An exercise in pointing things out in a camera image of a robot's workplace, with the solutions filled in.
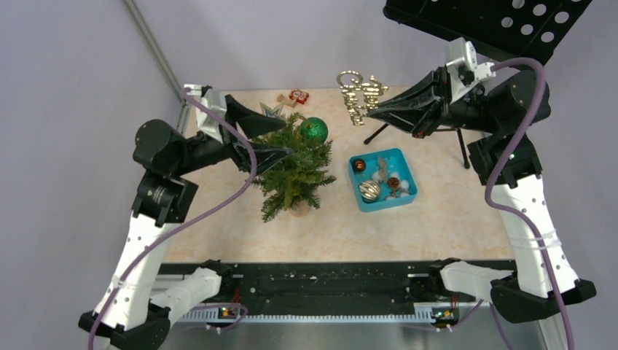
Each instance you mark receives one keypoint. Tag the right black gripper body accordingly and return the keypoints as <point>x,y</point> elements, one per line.
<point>468,111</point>

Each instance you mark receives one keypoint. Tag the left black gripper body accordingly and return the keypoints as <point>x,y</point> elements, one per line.
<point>235,145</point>

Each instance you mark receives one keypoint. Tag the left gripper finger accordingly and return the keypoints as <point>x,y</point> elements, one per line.
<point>266,157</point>
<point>253,124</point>

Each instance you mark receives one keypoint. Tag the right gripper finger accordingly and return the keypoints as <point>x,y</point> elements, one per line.
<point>409,119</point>
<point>419,96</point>

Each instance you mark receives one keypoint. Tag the silver gold star topper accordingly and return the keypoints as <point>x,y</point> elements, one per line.
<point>275,112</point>

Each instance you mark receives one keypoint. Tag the small green christmas tree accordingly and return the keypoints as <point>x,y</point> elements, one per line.
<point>292,184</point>

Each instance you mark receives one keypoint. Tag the green glitter ball ornament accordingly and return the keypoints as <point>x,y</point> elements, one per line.
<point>314,129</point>

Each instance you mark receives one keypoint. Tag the gold glitter word ornament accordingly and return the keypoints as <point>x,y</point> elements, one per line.
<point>360,95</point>

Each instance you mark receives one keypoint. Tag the teal plastic tray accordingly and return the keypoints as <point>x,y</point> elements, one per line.
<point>397,167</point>

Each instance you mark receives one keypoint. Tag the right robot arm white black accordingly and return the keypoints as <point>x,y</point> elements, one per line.
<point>543,282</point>

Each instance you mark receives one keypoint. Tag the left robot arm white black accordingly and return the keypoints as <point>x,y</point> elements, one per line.
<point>130,315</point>

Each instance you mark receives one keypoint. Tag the small wooden block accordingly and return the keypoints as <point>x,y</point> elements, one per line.
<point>286,101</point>

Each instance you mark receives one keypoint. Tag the red gift box ornament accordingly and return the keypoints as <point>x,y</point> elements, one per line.
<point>298,96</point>

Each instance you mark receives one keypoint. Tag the white cotton ball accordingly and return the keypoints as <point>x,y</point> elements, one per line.
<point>406,187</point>

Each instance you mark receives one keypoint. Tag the pine cone ornament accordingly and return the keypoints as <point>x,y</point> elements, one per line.
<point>393,184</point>

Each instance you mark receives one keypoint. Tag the copper shiny ball ornament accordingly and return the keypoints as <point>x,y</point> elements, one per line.
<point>359,166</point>

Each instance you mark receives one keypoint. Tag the black music stand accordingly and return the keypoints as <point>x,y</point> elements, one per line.
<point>507,34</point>

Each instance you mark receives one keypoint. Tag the silver striped ball ornament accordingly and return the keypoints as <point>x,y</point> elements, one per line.
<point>370,191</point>

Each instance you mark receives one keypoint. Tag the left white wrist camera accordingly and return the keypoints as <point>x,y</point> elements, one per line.
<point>211,109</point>

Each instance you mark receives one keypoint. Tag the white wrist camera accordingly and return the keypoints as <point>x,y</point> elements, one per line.
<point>211,109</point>
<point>463,67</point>

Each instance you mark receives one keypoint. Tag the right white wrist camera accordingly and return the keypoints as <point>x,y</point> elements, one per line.
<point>463,67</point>

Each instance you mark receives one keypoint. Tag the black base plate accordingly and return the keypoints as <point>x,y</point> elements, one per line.
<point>332,288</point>

